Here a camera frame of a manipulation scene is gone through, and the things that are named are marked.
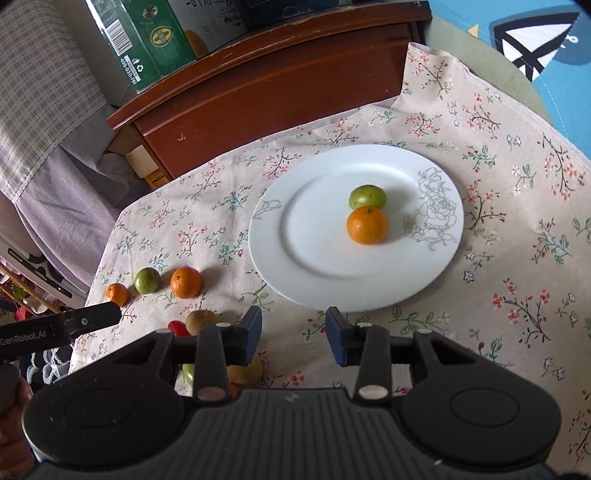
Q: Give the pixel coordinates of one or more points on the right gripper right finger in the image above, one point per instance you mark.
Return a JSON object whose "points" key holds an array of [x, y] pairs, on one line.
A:
{"points": [[368, 347]]}

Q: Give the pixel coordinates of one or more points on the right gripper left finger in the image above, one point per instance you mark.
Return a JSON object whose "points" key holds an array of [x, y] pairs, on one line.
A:
{"points": [[221, 346]]}

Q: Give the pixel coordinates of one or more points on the yellow-brown round fruit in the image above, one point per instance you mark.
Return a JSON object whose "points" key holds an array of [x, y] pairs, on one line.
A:
{"points": [[197, 320]]}

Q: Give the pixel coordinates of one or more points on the small orange tangerine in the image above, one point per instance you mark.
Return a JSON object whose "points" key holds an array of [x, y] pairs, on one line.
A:
{"points": [[117, 293]]}

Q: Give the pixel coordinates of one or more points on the large orange tangerine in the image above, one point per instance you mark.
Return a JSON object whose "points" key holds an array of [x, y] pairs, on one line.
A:
{"points": [[186, 282]]}

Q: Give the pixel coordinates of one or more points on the round green fruit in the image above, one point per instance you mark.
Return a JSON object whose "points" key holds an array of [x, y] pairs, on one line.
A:
{"points": [[147, 281]]}

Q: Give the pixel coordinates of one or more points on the person's left hand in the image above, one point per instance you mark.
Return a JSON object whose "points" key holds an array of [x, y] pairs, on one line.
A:
{"points": [[17, 459]]}

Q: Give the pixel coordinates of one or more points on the red cherry tomato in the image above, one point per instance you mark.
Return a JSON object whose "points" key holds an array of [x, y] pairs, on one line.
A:
{"points": [[178, 328]]}

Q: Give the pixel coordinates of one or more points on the white ceramic plate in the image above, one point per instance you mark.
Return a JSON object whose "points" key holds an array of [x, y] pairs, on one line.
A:
{"points": [[298, 239]]}

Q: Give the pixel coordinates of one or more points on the purple checked fabric cover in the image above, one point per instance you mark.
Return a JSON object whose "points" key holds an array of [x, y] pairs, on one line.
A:
{"points": [[56, 169]]}

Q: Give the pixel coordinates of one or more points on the blue cartoon blanket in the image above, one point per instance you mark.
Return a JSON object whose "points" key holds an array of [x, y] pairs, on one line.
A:
{"points": [[538, 52]]}

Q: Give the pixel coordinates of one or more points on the dark wooden cabinet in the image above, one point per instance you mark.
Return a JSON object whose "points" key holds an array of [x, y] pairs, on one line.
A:
{"points": [[290, 74]]}

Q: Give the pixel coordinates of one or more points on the green carton box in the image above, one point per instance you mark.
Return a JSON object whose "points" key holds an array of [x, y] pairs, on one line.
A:
{"points": [[144, 37]]}

